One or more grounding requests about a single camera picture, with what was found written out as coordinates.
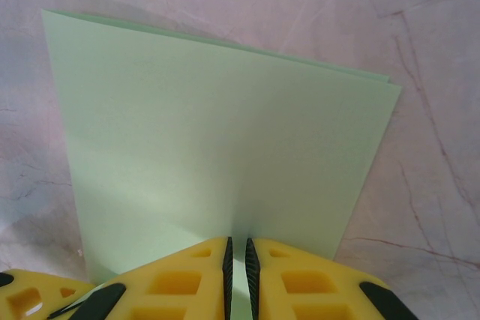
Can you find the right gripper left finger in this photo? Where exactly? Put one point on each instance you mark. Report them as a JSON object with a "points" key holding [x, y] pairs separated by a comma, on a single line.
{"points": [[168, 286]]}

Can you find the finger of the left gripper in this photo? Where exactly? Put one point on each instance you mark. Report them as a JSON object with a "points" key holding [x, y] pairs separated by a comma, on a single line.
{"points": [[22, 293]]}

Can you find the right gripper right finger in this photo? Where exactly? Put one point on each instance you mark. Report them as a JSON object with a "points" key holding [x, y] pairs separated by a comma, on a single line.
{"points": [[311, 290]]}

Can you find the light green paper sheet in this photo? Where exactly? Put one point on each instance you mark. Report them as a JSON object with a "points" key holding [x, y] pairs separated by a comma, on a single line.
{"points": [[206, 129]]}

